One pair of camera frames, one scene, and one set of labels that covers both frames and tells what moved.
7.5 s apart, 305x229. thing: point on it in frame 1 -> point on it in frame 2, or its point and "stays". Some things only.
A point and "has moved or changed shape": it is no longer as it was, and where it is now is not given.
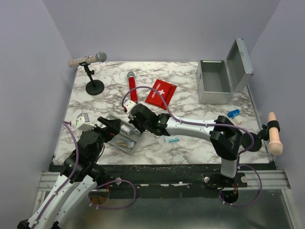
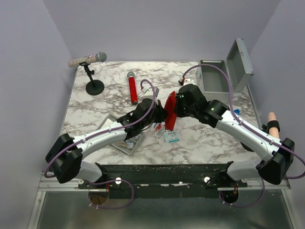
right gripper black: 133,120 -> 178,101
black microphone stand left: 94,87 stays
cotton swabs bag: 128,143 stays
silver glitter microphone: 100,57 stays
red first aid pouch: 167,90 has moved or changed shape
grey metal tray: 128,137 stays
